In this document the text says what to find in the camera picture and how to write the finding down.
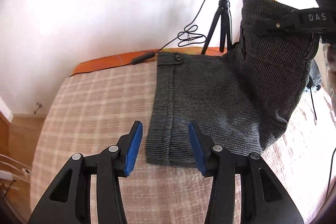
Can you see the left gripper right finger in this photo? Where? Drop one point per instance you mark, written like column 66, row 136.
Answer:
column 263, row 198

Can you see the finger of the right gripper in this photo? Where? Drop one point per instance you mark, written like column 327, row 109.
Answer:
column 285, row 25

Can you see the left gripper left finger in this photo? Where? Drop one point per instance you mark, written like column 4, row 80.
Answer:
column 67, row 199

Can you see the grey houndstooth pants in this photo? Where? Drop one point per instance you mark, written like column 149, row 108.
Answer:
column 243, row 99

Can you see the pink checked bed blanket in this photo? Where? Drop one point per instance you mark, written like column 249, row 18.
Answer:
column 293, row 133

